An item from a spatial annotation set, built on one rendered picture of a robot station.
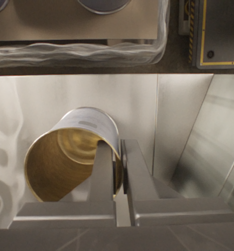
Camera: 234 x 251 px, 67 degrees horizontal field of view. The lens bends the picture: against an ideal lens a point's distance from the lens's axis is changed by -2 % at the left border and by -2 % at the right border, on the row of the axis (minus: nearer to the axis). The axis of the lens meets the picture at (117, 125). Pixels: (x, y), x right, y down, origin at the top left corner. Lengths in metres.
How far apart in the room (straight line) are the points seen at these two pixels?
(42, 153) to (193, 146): 0.15
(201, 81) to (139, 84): 0.07
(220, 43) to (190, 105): 0.91
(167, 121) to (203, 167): 0.06
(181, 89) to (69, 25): 0.13
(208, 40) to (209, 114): 0.90
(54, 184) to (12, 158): 0.08
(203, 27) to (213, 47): 0.11
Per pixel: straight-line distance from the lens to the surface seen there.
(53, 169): 0.18
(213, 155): 0.18
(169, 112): 0.20
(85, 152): 0.21
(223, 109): 0.18
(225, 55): 1.12
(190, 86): 0.21
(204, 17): 1.09
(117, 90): 0.19
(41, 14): 0.22
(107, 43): 0.28
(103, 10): 0.20
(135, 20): 0.21
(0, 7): 0.23
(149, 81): 0.19
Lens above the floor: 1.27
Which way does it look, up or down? 74 degrees down
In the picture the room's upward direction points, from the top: 173 degrees clockwise
